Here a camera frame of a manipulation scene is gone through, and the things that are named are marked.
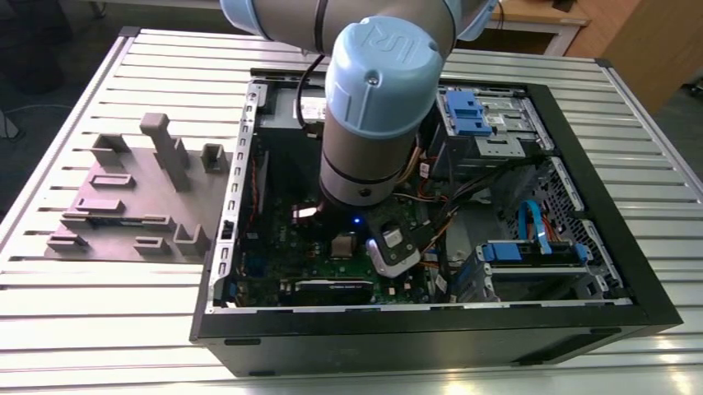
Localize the black camera cable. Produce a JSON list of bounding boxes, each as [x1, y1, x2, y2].
[[296, 53, 330, 139]]

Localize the black PC case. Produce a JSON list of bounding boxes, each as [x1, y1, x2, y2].
[[189, 67, 685, 378]]

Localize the hard disk in blue carrier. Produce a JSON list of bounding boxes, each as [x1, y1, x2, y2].
[[476, 240, 592, 268]]

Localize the blue flat data wire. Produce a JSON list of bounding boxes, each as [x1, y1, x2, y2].
[[518, 199, 553, 254]]

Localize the grey parts rack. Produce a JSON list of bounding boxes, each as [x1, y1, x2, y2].
[[42, 113, 237, 264]]

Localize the grey power supply unit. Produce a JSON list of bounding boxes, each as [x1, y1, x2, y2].
[[256, 88, 330, 182]]

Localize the silver CPU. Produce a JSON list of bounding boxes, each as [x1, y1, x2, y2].
[[330, 231, 357, 259]]

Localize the black Nvidia graphics card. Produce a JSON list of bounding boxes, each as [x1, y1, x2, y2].
[[234, 277, 377, 308]]

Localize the silver drive cage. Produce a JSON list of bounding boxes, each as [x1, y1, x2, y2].
[[430, 88, 553, 178]]

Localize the black wire bundle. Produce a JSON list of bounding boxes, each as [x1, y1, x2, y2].
[[438, 156, 550, 215]]

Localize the silver disk bay cage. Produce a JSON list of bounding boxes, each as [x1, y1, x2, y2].
[[449, 240, 630, 305]]

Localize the wooden desk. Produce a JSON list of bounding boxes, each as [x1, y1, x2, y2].
[[490, 0, 592, 57]]

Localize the blue plastic disk carrier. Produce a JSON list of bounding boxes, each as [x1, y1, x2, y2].
[[444, 90, 493, 137]]

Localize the orange wire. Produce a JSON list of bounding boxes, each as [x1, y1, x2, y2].
[[417, 230, 457, 271]]

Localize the green motherboard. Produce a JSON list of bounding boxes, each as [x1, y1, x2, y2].
[[234, 193, 434, 308]]

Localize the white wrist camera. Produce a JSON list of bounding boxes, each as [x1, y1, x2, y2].
[[364, 224, 422, 279]]

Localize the wooden cabinet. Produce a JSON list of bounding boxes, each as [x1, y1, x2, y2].
[[568, 0, 703, 114]]

